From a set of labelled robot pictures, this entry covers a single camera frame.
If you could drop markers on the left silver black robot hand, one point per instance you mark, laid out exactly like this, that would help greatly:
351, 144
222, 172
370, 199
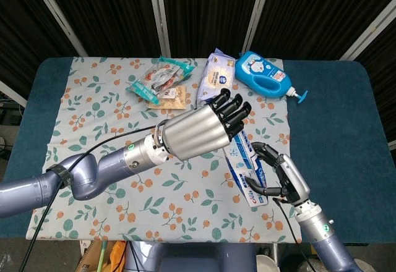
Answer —
195, 133

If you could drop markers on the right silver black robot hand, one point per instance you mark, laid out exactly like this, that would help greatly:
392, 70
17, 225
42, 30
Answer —
294, 179

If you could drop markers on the blue white toothpaste box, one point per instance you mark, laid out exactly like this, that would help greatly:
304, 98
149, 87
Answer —
244, 164

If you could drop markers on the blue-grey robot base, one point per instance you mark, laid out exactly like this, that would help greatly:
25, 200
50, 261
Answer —
191, 258

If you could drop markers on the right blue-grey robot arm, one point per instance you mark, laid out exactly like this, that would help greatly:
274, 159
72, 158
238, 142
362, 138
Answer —
321, 232

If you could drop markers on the beige cracker packet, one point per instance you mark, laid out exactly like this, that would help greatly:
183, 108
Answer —
173, 100

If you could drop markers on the purple tissue pack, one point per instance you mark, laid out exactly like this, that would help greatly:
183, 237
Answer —
215, 77

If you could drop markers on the clear red snack packet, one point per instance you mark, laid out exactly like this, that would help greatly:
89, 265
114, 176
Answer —
162, 75

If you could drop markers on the green white snack packet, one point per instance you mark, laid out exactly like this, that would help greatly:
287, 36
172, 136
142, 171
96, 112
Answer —
142, 91

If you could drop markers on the green foil snack packet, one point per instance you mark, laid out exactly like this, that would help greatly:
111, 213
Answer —
182, 65

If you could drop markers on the black waste bin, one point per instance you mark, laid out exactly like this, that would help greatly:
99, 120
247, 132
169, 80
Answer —
304, 266

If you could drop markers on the blue pump bottle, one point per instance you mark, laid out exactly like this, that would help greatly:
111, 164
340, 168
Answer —
256, 71

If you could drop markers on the white bucket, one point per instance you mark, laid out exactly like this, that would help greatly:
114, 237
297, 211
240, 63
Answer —
266, 264

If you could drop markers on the floral orange-fruit tablecloth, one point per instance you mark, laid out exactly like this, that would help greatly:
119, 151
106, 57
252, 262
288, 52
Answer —
102, 105

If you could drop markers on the dark ribbed partition curtain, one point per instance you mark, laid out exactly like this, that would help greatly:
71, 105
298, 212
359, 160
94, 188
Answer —
210, 6

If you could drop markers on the orange plastic bag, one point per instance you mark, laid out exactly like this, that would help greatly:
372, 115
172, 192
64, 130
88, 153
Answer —
119, 258

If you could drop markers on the white partition frame post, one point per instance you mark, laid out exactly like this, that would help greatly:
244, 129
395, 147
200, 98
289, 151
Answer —
55, 14
256, 15
12, 94
371, 29
159, 21

